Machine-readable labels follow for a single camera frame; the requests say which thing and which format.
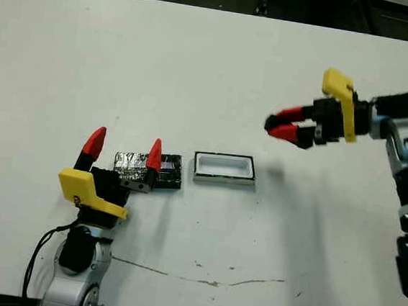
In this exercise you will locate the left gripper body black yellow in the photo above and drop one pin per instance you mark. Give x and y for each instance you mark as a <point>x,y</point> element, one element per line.
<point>108,191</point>

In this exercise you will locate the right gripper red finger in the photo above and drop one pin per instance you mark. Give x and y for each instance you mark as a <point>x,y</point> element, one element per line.
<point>294,113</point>
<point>289,133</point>

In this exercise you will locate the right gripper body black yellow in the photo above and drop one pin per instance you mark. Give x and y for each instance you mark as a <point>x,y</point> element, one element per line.
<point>332,118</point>

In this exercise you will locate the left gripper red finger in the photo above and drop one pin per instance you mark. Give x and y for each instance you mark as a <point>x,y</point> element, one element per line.
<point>94,144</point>
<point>154,159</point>

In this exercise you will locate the black camera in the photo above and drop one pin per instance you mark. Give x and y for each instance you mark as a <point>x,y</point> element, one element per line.
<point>270,122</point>

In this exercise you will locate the camera box base white inside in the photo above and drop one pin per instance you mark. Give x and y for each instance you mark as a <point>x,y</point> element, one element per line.
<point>224,169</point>

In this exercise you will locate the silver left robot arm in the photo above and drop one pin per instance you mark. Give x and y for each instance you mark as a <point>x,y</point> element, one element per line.
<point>72,285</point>

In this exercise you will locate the black camera box lid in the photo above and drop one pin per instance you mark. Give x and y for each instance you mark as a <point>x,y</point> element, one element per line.
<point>169,171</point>

